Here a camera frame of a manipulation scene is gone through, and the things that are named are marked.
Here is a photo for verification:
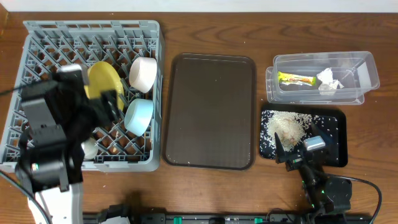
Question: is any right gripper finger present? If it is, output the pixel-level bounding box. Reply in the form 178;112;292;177
274;133;286;164
311;122;333;146

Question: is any yellow round plate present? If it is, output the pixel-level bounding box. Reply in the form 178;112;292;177
84;61;124;110

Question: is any light blue bowl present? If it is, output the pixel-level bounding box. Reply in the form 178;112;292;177
124;98;154;136

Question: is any white cup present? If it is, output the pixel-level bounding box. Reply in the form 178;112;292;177
81;138;98;160

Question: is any white tissue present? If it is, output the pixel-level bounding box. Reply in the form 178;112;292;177
317;68;344;95

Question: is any white bowl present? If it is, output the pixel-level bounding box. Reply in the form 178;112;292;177
129;57;157;93

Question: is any green snack wrapper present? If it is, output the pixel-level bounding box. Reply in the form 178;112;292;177
277;72;316;86

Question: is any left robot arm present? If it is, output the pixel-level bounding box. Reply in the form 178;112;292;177
15;72;119;223

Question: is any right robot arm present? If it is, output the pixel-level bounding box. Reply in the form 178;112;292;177
274;123;352;223

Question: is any black waste tray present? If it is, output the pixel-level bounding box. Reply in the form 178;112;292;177
261;103;348;167

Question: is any spilled rice pile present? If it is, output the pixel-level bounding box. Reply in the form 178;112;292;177
259;109;338;164

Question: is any clear plastic bin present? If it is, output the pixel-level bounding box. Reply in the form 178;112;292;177
266;51;380;105

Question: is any grey plastic dish rack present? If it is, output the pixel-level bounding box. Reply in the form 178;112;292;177
1;21;164;172

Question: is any dark brown serving tray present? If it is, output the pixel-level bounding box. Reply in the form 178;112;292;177
162;54;256;170

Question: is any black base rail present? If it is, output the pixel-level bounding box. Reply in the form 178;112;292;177
83;205;371;224

